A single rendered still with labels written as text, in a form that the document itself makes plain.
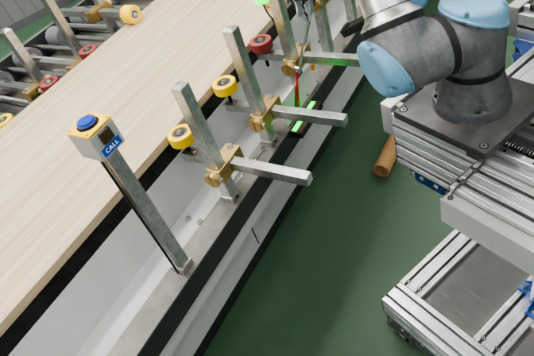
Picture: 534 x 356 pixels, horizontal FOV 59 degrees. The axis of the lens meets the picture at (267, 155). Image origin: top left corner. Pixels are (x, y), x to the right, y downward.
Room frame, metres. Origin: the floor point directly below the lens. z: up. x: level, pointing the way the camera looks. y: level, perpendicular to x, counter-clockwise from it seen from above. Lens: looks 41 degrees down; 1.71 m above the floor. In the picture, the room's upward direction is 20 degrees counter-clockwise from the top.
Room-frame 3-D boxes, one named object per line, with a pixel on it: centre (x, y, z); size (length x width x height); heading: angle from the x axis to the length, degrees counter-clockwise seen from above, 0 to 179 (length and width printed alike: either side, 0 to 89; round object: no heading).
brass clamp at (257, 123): (1.25, -0.04, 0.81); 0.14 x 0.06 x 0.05; 137
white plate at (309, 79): (1.37, -0.19, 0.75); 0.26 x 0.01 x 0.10; 137
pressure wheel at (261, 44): (1.54, -0.12, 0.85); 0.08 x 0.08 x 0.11
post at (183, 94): (1.04, 0.14, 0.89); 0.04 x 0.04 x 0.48; 47
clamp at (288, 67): (1.43, -0.21, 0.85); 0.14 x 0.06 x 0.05; 137
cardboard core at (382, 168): (1.66, -0.59, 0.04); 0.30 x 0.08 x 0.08; 137
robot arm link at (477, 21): (0.72, -0.43, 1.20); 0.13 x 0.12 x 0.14; 93
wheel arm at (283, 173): (1.04, 0.07, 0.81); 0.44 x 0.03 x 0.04; 47
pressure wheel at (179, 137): (1.17, 0.22, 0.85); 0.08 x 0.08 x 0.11
